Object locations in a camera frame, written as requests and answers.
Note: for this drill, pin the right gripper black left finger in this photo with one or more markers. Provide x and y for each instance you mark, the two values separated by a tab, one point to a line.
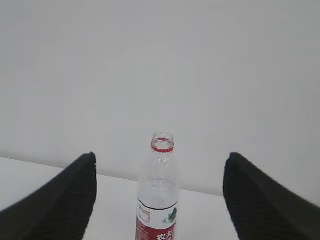
59	210

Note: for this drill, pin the clear water bottle red label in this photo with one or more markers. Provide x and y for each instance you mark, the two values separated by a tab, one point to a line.
158	191

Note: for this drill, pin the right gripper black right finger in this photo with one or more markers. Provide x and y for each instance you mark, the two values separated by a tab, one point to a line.
262	209

